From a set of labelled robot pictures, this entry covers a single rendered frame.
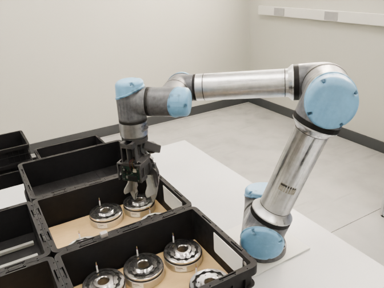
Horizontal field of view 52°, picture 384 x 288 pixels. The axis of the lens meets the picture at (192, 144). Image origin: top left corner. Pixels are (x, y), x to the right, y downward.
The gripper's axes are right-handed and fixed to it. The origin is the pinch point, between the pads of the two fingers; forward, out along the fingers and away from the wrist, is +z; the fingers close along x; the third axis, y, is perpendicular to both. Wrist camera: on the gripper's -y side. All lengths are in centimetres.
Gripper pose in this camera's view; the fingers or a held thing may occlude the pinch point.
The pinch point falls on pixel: (144, 195)
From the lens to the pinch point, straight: 118.7
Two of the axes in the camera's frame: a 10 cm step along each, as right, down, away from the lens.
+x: 9.4, 1.0, -3.3
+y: -3.4, 3.9, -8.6
